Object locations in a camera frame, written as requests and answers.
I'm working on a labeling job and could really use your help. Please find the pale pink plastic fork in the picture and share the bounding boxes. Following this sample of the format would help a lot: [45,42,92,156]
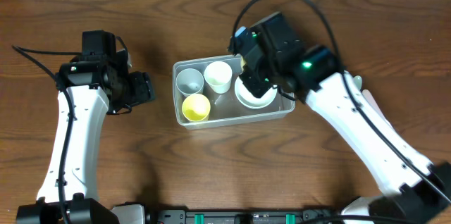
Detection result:
[362,89,387,120]

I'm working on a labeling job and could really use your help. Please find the yellow plastic bowl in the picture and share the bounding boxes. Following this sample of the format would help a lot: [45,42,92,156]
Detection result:
[240,57,246,71]

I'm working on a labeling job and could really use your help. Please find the white plastic cup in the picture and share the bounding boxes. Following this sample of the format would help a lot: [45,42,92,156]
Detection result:
[204,61,233,94]

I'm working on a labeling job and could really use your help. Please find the white plastic bowl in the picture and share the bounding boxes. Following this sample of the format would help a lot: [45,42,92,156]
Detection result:
[234,77,277,109]

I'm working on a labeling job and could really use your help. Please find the yellow plastic cup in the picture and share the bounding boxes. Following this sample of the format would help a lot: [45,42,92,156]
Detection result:
[182,94,211,122]

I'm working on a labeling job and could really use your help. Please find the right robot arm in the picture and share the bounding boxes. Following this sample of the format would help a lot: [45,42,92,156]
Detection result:
[230,13,450,223]

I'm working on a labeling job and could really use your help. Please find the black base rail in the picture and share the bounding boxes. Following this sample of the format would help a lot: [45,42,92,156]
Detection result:
[144,209,335,224]

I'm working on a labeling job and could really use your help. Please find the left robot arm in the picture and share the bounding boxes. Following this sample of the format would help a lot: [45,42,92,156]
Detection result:
[16,30,155,223]

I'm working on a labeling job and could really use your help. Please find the clear plastic container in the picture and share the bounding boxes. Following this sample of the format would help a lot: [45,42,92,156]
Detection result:
[173,55,295,130]

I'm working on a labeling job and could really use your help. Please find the grey plastic cup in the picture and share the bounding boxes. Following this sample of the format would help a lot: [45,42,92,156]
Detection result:
[175,68,204,97]

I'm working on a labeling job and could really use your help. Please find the mint green plastic spoon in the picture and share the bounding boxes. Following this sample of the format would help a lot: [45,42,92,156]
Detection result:
[353,75,363,90]

